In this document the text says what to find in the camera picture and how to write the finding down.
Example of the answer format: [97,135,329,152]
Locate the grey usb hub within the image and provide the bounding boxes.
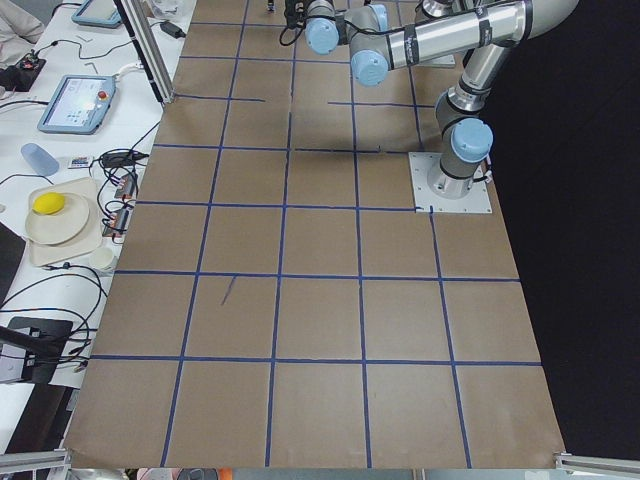
[102,208,131,238]

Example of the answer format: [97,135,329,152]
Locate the white paper cup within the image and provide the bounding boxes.
[88,247,118,275]

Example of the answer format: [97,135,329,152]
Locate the beige plate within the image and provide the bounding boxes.
[25,193,90,245]

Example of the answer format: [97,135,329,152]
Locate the black power adapter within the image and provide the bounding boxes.
[160,21,186,39]

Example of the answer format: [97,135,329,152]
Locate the yellow lemon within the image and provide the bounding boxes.
[32,192,66,215]

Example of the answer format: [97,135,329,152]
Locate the teach pendant tablet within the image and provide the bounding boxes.
[71,0,121,29]
[37,75,116,135]

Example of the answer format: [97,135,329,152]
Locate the beige tray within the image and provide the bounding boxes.
[25,177,102,267]

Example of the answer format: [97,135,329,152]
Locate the blue plastic cup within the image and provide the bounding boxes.
[20,143,59,177]

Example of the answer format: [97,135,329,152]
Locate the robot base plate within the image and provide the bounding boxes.
[408,152,492,215]

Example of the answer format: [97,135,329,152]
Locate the aluminium frame post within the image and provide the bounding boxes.
[114,0,174,105]

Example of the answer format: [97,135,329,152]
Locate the black camera stand base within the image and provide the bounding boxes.
[1,316,73,384]

